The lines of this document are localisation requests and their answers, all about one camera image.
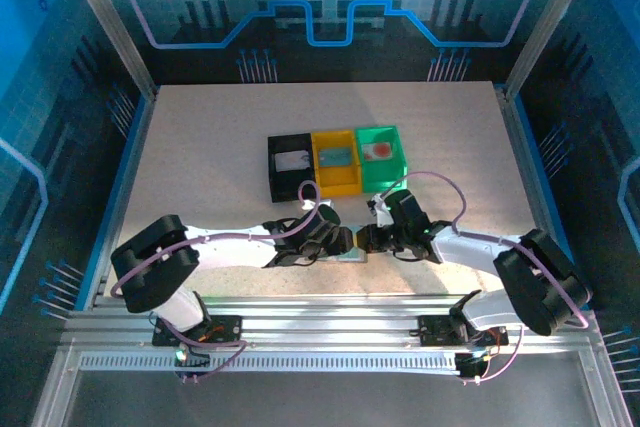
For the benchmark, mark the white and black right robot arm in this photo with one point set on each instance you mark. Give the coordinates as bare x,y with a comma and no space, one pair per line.
470,252

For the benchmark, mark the teal card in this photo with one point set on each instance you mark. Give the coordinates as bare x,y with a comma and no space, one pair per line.
335,157

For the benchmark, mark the black connector box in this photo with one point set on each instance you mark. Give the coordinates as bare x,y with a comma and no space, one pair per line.
192,366
472,366

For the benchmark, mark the yellow plastic bin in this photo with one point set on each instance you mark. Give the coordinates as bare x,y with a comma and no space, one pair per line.
337,182

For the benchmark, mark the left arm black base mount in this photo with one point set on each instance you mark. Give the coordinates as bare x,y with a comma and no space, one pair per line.
225,331

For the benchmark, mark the white card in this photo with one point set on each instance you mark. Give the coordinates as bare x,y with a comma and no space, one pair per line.
291,161

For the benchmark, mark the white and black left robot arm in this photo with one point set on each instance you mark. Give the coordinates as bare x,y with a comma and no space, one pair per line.
230,247

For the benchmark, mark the aluminium mounting rail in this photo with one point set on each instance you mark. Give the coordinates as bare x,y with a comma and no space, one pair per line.
325,312

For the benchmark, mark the card with red dot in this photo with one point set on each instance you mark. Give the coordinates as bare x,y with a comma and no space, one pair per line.
379,151

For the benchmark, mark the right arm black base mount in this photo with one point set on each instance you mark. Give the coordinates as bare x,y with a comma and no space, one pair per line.
435,331

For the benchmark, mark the aluminium side rail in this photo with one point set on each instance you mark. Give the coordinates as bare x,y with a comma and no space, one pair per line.
530,172

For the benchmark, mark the black plastic bin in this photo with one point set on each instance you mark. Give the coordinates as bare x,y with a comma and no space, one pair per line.
292,189

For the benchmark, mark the green plastic bin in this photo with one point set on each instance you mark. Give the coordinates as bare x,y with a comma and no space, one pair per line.
382,172

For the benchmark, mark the aluminium frame post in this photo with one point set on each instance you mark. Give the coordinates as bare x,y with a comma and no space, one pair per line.
550,22
107,22

